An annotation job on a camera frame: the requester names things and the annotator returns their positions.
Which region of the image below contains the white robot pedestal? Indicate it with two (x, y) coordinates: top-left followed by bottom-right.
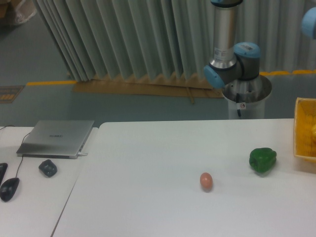
(222, 75), (272, 119)

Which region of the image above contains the black mouse cable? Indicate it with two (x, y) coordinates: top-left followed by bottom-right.
(0, 125), (33, 179)

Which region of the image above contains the black earbud case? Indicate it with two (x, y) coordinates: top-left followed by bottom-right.
(39, 159), (58, 178)

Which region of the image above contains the green bell pepper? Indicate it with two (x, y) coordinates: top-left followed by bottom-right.
(249, 148), (277, 173)

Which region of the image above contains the yellow woven basket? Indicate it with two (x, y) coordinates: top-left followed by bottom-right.
(293, 97), (316, 163)

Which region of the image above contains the brown egg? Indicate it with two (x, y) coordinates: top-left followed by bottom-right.
(199, 172), (213, 191)

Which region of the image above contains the grey pleated curtain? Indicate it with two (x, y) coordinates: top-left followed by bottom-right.
(34, 0), (316, 82)

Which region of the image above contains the clear plastic bag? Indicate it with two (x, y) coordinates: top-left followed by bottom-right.
(11, 0), (37, 25)

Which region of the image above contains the silver laptop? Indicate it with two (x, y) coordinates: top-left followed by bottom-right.
(16, 120), (94, 158)

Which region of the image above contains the brown cardboard sheet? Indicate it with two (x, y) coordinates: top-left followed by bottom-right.
(72, 72), (223, 104)

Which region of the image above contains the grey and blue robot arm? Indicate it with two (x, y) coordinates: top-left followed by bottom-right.
(204, 0), (316, 88)

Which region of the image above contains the black keyboard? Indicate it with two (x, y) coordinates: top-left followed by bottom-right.
(0, 163), (8, 185)

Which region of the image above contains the black computer mouse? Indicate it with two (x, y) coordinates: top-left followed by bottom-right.
(0, 177), (20, 202)

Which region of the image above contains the white usb plug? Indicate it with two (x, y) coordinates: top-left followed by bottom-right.
(78, 152), (88, 157)

